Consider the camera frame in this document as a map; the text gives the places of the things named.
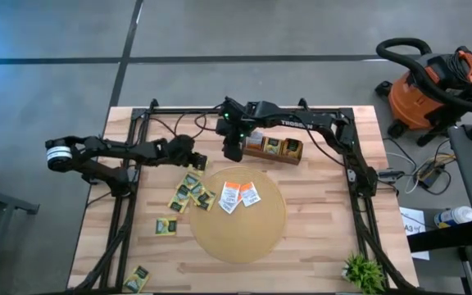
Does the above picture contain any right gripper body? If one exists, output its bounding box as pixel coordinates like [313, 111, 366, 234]
[215, 116, 258, 148]

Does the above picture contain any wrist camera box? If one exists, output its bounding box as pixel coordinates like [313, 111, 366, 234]
[218, 96, 247, 124]
[166, 134, 197, 159]

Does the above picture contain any white wipes bottle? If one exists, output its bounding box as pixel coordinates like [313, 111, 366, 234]
[433, 205, 472, 229]

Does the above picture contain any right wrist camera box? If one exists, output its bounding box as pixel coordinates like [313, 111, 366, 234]
[218, 96, 247, 124]

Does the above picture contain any white paper sheet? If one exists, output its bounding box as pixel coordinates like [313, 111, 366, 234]
[399, 206, 431, 261]

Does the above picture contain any small potted green plant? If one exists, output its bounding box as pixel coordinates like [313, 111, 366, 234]
[342, 252, 387, 295]

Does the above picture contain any black power adapter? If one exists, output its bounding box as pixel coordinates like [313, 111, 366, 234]
[414, 161, 451, 192]

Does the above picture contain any orange shop vacuum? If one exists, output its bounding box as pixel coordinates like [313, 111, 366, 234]
[374, 45, 472, 147]
[375, 37, 472, 114]

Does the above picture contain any black power brick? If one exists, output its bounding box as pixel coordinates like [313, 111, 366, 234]
[377, 169, 406, 184]

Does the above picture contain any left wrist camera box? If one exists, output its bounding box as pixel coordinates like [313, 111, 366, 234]
[166, 134, 197, 159]

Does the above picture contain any coiled vacuum power cord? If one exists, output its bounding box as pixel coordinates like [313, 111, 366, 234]
[447, 46, 472, 86]

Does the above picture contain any wooden tea organizer box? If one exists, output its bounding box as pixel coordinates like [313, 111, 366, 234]
[242, 130, 305, 166]

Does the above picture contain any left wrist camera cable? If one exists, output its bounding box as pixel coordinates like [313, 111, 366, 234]
[148, 107, 221, 141]

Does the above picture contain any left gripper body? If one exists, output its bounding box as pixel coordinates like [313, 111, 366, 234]
[176, 147, 209, 170]

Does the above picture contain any round woven placemat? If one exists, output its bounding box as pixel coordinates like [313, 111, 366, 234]
[189, 166, 288, 264]

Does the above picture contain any black aluminium table frame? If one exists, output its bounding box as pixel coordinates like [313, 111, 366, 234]
[67, 98, 420, 294]

